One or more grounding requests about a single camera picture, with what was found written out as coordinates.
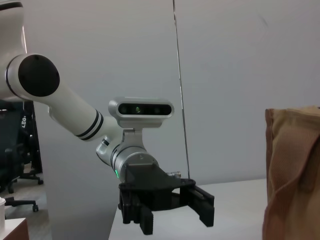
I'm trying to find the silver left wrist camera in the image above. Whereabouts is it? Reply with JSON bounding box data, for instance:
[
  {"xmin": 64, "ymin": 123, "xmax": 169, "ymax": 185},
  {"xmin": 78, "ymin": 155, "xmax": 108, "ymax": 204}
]
[{"xmin": 108, "ymin": 96, "xmax": 175, "ymax": 151}]

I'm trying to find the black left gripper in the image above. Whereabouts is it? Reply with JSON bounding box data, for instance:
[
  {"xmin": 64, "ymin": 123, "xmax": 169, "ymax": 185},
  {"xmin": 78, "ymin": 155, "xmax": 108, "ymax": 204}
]
[{"xmin": 117, "ymin": 162, "xmax": 215, "ymax": 236}]

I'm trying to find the wooden desk with white top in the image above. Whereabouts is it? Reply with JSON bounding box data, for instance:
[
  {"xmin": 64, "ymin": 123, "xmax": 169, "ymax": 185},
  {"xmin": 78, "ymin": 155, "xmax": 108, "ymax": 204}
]
[{"xmin": 0, "ymin": 217, "xmax": 30, "ymax": 240}]

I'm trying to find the black office chair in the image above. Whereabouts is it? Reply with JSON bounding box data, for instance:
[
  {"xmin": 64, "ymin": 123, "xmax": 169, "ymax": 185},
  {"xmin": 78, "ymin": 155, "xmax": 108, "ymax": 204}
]
[
  {"xmin": 0, "ymin": 196, "xmax": 40, "ymax": 213},
  {"xmin": 0, "ymin": 99, "xmax": 45, "ymax": 195}
]

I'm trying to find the khaki fabric food bag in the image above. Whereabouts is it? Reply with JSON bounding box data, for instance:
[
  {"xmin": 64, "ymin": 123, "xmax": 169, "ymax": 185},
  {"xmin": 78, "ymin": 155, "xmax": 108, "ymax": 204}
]
[{"xmin": 262, "ymin": 106, "xmax": 320, "ymax": 240}]

